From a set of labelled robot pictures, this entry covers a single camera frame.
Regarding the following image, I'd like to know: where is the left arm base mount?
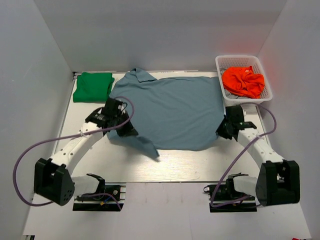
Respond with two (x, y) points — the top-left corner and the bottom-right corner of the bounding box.
(72, 183), (126, 212)

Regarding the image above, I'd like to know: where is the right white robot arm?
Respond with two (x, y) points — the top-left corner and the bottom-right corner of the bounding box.
(216, 105), (301, 207)

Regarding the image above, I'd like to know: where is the crumpled orange t-shirt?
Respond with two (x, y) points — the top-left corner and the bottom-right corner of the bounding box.
(221, 66), (265, 99)

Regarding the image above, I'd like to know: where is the grey cloth in basket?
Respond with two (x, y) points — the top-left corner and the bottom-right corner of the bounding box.
(224, 89), (247, 99)

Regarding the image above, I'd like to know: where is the white plastic basket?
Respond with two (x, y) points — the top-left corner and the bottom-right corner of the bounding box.
(215, 55), (273, 107)

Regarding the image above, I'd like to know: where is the blue-grey t-shirt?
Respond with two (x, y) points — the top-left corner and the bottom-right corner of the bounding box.
(107, 68), (224, 158)

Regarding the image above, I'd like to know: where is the folded green t-shirt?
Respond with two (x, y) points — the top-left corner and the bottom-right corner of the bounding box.
(72, 72), (115, 103)

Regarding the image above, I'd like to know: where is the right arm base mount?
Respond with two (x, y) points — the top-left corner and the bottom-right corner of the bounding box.
(209, 184), (258, 213)

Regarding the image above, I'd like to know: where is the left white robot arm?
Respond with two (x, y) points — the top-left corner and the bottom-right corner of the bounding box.
(33, 96), (138, 206)

